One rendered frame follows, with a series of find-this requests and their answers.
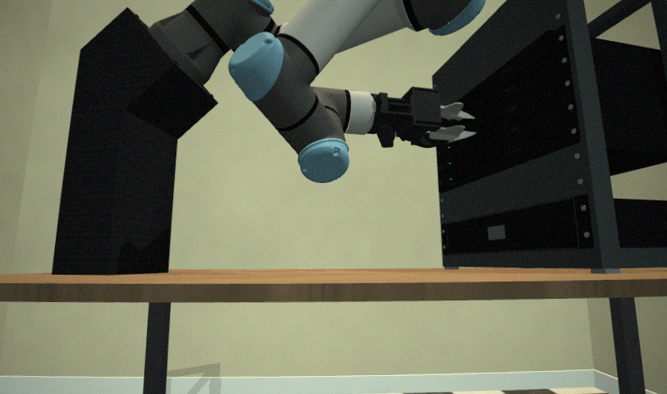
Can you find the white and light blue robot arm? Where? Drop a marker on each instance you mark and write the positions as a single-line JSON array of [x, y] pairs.
[[275, 74]]

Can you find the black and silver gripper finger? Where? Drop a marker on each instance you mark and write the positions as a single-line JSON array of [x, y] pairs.
[[453, 111], [442, 136]]

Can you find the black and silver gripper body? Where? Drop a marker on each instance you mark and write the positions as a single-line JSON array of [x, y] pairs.
[[423, 105]]

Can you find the dark grey server rack frame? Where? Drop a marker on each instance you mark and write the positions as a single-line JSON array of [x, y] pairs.
[[551, 130]]

